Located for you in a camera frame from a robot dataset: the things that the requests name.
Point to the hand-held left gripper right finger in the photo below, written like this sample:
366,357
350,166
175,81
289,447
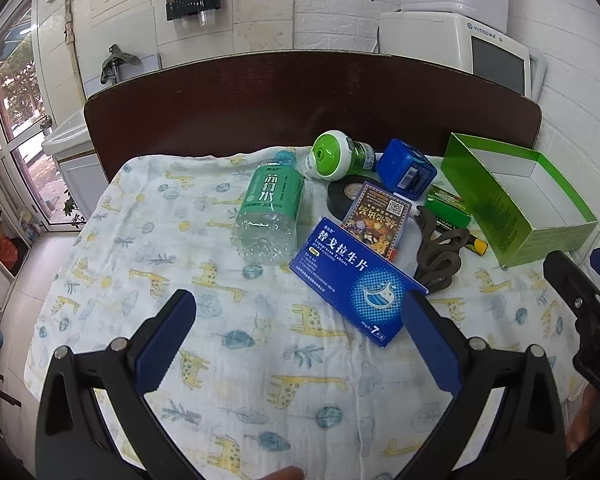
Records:
432,340

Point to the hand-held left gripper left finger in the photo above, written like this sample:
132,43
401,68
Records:
165,340

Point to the brown hair claw clip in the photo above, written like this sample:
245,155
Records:
440,260

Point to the green cardboard box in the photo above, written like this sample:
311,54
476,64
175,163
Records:
485,195

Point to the blue medicine box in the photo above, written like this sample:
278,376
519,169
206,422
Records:
340,270

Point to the black marker blue cap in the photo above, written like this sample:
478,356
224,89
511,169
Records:
452,224

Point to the playing card box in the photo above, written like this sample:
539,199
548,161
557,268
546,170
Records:
375,220

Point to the small green box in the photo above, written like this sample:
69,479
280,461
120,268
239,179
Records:
447,204

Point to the green label water bottle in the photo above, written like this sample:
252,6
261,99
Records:
267,200

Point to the black tape roll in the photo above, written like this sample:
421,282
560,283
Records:
336,195

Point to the blue square bottle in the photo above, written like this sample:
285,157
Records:
402,162

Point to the green white lidded bottle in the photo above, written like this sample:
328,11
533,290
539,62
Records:
330,152

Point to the person's right forearm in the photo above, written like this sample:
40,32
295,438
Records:
582,420

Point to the person's left hand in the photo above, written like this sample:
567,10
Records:
282,474

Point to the giraffe print blanket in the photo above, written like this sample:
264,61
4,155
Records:
155,220

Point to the small green plant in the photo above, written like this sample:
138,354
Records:
71,207

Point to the red bag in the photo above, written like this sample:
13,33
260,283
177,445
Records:
7,255

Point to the white washbasin cabinet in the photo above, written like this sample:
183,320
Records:
70,135

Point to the dark wooden headboard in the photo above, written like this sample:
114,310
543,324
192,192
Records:
230,110

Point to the white appliance with screen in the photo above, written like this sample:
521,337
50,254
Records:
430,40

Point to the cloth wrapped faucet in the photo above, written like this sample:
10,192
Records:
115,60

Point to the glass door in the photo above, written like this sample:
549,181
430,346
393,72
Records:
20,70

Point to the white plastic frame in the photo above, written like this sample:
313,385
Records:
539,75

